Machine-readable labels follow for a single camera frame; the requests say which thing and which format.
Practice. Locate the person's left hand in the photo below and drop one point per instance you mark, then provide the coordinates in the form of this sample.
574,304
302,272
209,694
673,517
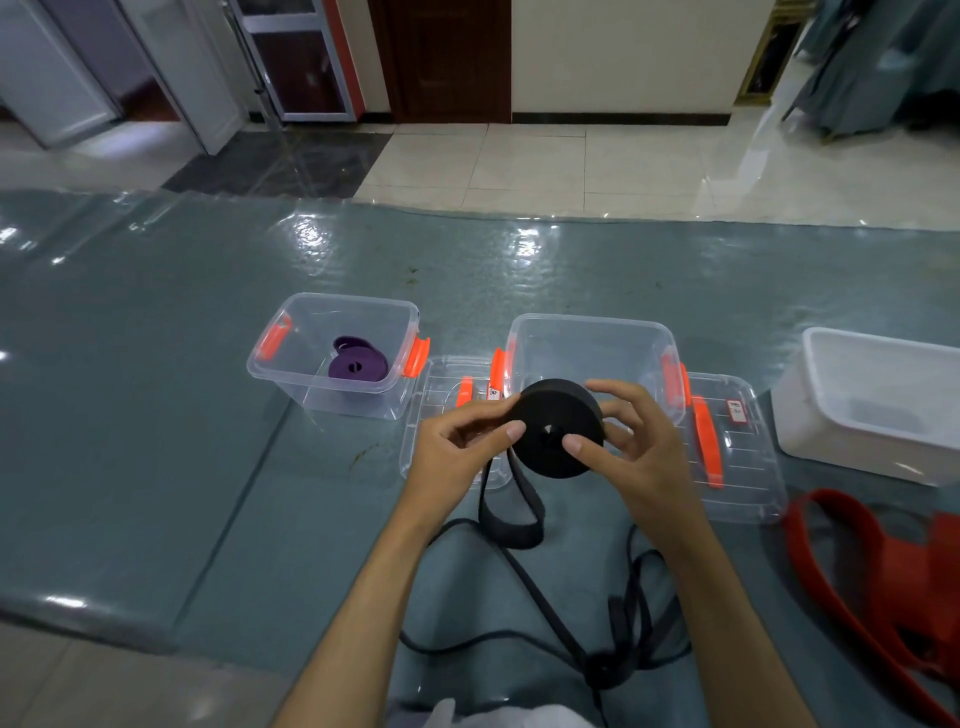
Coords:
446,469

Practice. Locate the person's right hand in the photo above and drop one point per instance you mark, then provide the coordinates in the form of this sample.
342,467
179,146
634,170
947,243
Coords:
656,472

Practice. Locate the purple resistance band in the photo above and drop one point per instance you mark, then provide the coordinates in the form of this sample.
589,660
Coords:
358,366

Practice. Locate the clear plastic storage box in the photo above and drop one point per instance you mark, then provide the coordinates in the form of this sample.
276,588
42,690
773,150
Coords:
592,345
300,322

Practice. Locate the narrow black resistance band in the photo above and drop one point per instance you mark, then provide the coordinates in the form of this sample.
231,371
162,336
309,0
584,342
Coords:
630,622

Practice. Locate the white plastic box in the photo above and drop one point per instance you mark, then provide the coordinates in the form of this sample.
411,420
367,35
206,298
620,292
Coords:
877,375

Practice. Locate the red resistance band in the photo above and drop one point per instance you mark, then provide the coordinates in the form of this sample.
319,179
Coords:
900,592

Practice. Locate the person's left forearm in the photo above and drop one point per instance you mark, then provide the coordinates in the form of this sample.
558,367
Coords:
352,645

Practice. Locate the person's right forearm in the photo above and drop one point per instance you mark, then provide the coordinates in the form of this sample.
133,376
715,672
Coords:
742,645

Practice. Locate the clear lid orange handle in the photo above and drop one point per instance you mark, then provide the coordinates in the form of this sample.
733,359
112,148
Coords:
431,442
750,487

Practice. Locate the person's white shirt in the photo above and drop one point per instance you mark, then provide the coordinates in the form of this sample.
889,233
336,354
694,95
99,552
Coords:
487,718

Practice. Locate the teal felt table cover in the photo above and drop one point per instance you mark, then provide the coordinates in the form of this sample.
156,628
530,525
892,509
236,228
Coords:
150,420

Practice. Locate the dark brown wooden door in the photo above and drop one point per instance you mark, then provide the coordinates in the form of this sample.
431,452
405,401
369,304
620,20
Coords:
442,60

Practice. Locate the white framed glass door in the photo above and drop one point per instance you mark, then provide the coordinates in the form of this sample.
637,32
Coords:
300,67

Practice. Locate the narrow white door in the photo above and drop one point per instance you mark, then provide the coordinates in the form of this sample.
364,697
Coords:
187,75

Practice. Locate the white open door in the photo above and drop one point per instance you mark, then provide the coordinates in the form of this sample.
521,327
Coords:
52,82

